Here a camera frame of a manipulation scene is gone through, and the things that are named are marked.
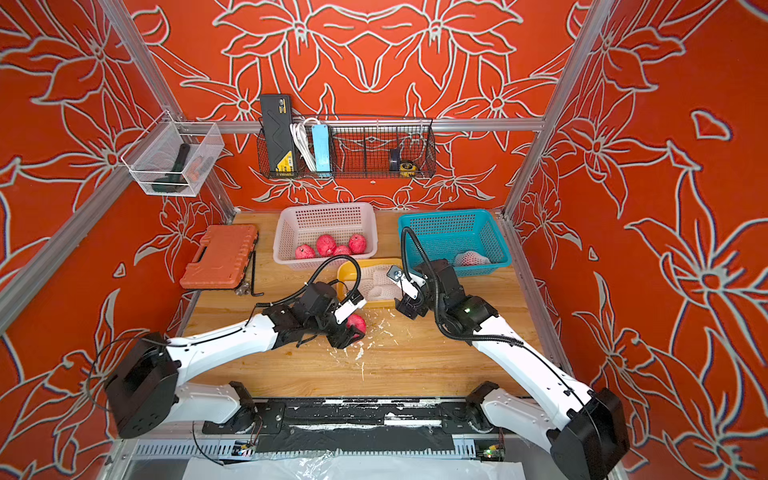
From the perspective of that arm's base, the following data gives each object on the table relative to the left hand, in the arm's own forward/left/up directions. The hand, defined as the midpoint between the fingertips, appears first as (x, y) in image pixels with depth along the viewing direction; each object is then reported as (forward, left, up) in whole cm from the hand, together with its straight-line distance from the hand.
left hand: (358, 324), depth 81 cm
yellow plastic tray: (+19, +7, -2) cm, 20 cm away
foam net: (+11, -4, +4) cm, 12 cm away
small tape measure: (+45, -12, +21) cm, 50 cm away
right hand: (+8, -12, +11) cm, 18 cm away
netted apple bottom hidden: (+25, -34, +1) cm, 42 cm away
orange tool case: (+21, +50, -3) cm, 54 cm away
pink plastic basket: (+41, +27, -4) cm, 49 cm away
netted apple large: (-1, 0, +3) cm, 3 cm away
